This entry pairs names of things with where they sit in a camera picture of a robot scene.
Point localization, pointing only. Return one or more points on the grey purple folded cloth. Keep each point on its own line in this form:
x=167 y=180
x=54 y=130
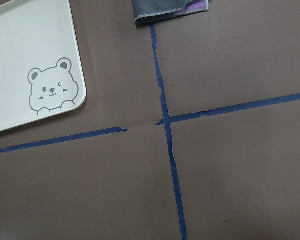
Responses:
x=151 y=11

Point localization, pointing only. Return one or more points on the cream bear tray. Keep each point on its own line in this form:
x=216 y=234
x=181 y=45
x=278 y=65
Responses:
x=41 y=72

